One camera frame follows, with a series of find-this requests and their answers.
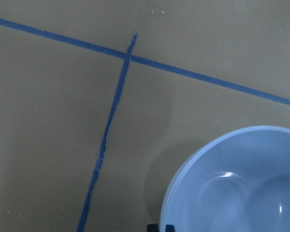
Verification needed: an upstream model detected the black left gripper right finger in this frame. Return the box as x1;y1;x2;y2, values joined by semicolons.
165;224;175;232

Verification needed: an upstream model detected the blue ceramic bowl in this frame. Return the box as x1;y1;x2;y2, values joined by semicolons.
159;126;290;232

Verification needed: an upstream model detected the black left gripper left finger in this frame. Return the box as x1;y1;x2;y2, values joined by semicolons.
146;224;159;232

